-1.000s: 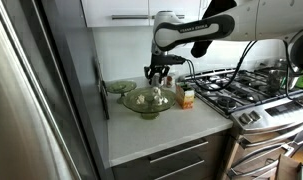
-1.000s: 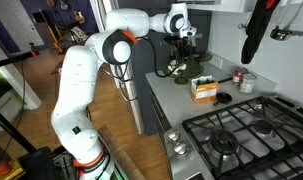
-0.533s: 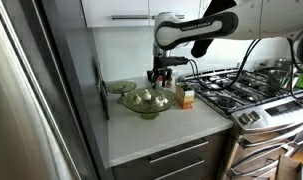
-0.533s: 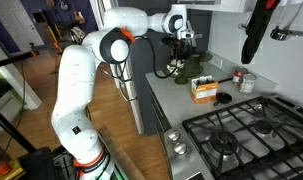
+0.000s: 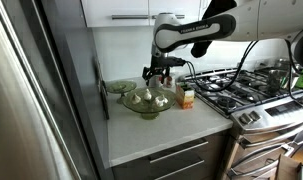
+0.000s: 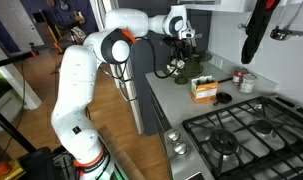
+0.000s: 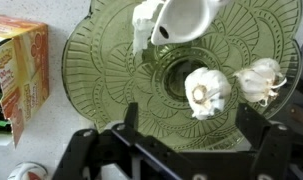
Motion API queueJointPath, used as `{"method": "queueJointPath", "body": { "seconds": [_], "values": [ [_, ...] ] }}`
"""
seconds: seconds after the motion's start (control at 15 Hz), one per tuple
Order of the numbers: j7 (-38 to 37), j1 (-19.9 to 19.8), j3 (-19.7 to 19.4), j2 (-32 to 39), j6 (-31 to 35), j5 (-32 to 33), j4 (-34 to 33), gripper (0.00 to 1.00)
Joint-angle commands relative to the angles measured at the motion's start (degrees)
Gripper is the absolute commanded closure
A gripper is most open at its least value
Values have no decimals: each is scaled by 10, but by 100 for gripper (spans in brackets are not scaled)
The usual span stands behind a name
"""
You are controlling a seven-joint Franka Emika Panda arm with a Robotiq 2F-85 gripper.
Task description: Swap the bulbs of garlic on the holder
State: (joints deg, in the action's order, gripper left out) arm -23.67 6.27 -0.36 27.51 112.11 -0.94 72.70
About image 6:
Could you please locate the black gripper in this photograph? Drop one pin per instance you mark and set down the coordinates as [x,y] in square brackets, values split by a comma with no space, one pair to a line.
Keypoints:
[176,46]

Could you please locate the white garlic bulb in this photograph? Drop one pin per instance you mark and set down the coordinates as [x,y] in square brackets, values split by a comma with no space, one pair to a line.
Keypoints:
[179,63]

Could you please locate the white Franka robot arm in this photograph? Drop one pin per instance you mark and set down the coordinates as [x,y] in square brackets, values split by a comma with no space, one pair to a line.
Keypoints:
[77,83]

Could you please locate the large green glass cake stand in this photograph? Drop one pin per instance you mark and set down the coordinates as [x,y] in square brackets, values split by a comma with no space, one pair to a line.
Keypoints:
[191,71]

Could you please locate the small green glass cake stand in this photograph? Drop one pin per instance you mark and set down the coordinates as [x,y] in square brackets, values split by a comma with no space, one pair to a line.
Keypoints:
[206,57]

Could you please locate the orange tea box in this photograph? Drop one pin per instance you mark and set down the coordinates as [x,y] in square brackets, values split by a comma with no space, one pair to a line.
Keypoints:
[204,91]

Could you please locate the dark grey drawer cabinet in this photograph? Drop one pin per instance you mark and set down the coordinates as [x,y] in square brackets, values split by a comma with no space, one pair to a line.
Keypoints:
[157,113]

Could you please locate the small black cast iron pan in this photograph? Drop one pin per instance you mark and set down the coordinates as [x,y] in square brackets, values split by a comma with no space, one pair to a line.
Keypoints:
[223,98]

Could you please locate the red label tin can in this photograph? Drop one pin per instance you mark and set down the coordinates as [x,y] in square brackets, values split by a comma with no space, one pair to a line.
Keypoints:
[238,76]

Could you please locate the black cast iron stove grate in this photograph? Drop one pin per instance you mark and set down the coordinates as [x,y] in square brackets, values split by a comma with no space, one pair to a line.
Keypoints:
[224,111]

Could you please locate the white label tomato can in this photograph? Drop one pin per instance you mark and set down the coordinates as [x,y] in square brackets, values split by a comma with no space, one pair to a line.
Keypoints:
[247,85]

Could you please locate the hanging steel spoon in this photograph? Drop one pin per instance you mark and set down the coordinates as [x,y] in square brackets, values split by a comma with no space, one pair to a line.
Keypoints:
[243,26]

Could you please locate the steel stove knob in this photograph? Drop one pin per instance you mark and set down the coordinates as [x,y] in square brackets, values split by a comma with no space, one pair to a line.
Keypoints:
[174,135]
[180,148]

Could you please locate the black oven mitt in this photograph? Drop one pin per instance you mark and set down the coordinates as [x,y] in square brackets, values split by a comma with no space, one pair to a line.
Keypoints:
[256,30]

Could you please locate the stainless steel gas stove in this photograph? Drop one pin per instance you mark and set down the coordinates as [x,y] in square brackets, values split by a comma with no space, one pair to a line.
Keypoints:
[191,163]

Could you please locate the hanging steel ladle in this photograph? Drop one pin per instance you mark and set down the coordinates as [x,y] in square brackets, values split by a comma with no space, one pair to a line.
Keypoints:
[280,34]

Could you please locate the wooden board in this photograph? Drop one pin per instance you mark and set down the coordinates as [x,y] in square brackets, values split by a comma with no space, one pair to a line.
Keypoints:
[124,156]

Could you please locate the black tripod pole orange clamp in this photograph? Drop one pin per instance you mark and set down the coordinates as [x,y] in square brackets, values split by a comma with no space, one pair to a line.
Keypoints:
[11,59]

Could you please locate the white panel door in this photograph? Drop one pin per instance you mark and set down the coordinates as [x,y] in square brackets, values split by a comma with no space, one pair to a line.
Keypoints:
[14,23]

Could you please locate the black controller box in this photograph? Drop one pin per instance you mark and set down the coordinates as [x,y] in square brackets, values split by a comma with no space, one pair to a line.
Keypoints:
[37,165]

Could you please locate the red emergency stop button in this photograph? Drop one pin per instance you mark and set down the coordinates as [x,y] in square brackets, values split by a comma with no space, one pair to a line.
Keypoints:
[1,167]

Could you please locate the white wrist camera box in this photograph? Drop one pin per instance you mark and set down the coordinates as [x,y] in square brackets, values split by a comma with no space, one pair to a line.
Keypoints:
[187,34]

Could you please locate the white wall outlet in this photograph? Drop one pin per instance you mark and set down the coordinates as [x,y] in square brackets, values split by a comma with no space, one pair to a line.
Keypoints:
[217,62]

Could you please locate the white wall cabinet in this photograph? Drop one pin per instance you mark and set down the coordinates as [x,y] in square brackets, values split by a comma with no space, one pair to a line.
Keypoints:
[217,5]

